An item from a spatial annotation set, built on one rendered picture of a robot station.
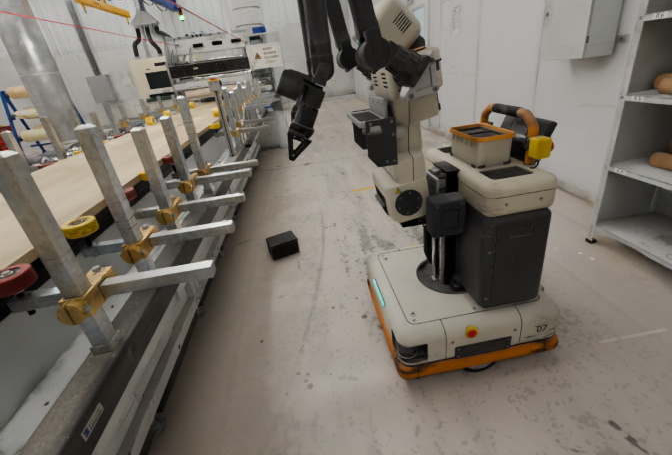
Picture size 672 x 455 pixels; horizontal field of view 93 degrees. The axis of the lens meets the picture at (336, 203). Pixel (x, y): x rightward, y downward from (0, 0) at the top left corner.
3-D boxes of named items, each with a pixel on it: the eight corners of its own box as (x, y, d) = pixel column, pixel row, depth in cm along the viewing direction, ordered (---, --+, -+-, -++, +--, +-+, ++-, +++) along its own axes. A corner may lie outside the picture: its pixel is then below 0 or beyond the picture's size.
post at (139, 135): (189, 250, 123) (144, 125, 104) (187, 255, 120) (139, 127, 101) (180, 251, 123) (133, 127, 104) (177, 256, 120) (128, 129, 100)
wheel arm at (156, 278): (217, 272, 76) (212, 257, 74) (214, 281, 73) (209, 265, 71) (26, 306, 73) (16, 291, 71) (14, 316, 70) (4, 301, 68)
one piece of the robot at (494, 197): (470, 252, 178) (478, 97, 144) (539, 324, 128) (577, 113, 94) (412, 263, 175) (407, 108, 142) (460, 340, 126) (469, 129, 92)
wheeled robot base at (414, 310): (477, 265, 188) (480, 228, 178) (560, 354, 130) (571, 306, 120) (366, 286, 183) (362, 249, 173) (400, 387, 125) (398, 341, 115)
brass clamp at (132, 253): (163, 238, 101) (157, 224, 99) (145, 262, 89) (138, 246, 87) (143, 241, 101) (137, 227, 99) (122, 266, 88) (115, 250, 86)
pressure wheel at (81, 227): (79, 265, 90) (59, 230, 85) (78, 255, 96) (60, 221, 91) (111, 253, 94) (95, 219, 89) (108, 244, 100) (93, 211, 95)
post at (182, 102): (214, 191, 167) (185, 95, 147) (212, 193, 163) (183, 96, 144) (207, 192, 166) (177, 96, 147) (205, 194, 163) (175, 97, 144)
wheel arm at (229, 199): (246, 201, 123) (244, 190, 121) (245, 204, 119) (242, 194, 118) (130, 219, 120) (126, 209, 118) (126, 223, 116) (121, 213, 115)
